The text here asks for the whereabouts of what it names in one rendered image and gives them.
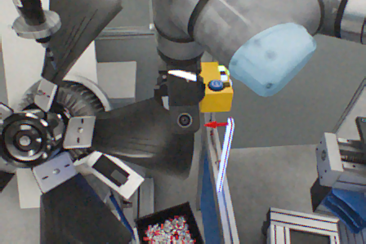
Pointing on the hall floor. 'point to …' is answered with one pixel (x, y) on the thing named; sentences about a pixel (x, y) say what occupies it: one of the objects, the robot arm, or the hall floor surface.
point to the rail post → (200, 170)
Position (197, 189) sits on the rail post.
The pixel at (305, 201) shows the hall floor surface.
